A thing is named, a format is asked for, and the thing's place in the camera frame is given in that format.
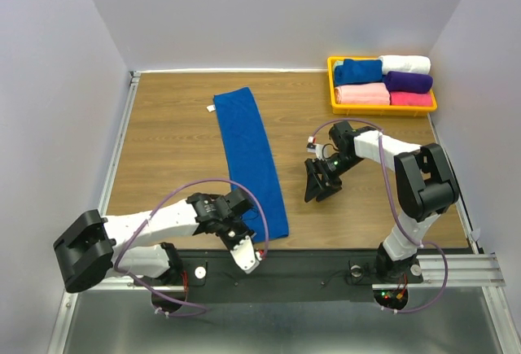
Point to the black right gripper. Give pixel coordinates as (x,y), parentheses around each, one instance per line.
(327,184)

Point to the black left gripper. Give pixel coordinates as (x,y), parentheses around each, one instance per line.
(246,233)

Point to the blue microfibre towel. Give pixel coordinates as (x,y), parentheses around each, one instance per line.
(357,71)

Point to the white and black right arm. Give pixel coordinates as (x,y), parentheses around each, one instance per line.
(424,181)

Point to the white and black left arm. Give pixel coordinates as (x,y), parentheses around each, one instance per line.
(96,247)

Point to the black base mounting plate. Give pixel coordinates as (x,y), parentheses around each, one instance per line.
(288,276)

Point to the rolled light pink towel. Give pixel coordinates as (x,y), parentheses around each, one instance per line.
(374,94)

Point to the rolled hot pink towel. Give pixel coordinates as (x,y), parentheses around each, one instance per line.
(402,98)

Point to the yellow plastic tray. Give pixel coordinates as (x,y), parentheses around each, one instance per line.
(373,110)

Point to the rolled purple towel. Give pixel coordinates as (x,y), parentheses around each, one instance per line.
(408,82)

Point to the rolled white towel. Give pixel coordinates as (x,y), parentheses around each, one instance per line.
(405,63)

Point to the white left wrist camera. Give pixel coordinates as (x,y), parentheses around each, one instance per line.
(246,257)

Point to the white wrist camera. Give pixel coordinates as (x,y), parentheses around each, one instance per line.
(322,151)
(246,257)

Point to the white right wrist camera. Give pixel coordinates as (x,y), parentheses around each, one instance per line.
(322,151)

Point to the aluminium table frame rail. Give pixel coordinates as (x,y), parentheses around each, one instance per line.
(167,138)

